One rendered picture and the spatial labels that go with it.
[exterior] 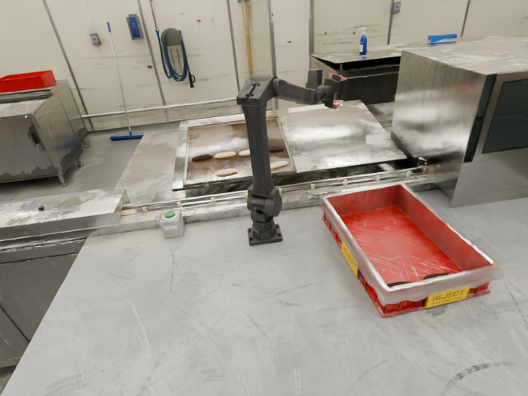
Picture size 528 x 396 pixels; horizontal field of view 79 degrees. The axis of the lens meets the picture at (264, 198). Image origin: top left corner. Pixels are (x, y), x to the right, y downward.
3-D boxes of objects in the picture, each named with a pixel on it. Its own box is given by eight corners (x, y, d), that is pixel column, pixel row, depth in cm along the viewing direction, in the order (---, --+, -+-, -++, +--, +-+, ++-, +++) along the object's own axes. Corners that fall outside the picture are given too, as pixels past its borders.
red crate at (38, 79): (-2, 93, 360) (-9, 81, 353) (12, 86, 390) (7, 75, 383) (45, 87, 366) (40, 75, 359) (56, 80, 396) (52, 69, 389)
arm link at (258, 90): (228, 85, 88) (260, 86, 84) (252, 72, 98) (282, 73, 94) (247, 215, 113) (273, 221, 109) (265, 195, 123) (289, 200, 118)
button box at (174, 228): (165, 246, 122) (157, 222, 116) (167, 233, 129) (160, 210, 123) (186, 243, 122) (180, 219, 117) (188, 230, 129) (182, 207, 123)
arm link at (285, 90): (243, 93, 97) (276, 96, 92) (245, 74, 95) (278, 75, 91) (297, 104, 134) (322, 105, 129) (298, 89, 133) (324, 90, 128)
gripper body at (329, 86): (324, 101, 144) (312, 104, 141) (328, 78, 139) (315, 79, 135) (335, 105, 140) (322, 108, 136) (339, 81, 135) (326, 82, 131)
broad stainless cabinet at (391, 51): (332, 172, 322) (336, 63, 267) (308, 134, 410) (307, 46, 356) (515, 148, 332) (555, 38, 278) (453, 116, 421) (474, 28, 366)
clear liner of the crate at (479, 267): (380, 322, 83) (384, 296, 77) (317, 216, 123) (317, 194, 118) (496, 295, 87) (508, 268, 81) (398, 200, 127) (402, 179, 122)
